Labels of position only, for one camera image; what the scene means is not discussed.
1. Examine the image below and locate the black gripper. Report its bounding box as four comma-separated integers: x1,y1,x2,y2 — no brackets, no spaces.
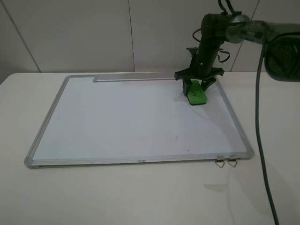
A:
174,47,224,97

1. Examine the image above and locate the green whiteboard eraser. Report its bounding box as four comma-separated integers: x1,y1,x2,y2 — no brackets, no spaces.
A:
187,80,207,105

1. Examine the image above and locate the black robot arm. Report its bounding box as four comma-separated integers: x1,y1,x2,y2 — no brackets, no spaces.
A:
174,12,300,96

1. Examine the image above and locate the white aluminium-framed whiteboard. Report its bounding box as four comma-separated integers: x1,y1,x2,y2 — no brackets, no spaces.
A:
24,73,254,168

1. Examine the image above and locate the left metal hanging clip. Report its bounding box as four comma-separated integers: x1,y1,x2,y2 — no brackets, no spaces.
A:
215,156,225,168

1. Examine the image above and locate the metal hanging clip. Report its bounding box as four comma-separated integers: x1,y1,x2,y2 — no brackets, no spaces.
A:
227,155,241,168
215,156,225,168

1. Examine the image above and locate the right metal hanging clip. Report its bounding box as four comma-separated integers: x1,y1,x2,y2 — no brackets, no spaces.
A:
227,155,241,168

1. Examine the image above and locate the clear tape piece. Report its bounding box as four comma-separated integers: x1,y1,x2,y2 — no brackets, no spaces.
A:
203,183,227,193

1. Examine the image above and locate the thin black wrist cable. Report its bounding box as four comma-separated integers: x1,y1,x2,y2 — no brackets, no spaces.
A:
192,27,231,63

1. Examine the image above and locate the thick dark cable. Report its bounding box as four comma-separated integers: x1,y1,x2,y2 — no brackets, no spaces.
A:
255,21,280,225

